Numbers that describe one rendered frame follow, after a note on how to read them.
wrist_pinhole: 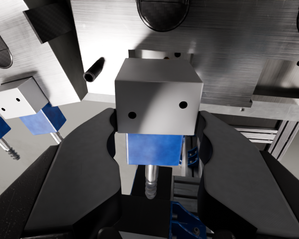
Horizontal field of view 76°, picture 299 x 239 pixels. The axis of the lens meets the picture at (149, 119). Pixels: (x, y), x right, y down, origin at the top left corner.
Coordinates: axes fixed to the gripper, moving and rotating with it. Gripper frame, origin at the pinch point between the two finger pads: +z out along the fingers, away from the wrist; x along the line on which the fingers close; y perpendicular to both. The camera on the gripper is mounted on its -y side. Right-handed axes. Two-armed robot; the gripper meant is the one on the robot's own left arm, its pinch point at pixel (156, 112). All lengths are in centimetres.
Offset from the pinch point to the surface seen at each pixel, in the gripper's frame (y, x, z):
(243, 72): -1.7, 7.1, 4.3
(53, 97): 4.3, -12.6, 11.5
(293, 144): 69, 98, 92
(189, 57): -2.1, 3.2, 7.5
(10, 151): 15.6, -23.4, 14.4
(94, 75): -1.0, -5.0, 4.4
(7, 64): 0.3, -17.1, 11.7
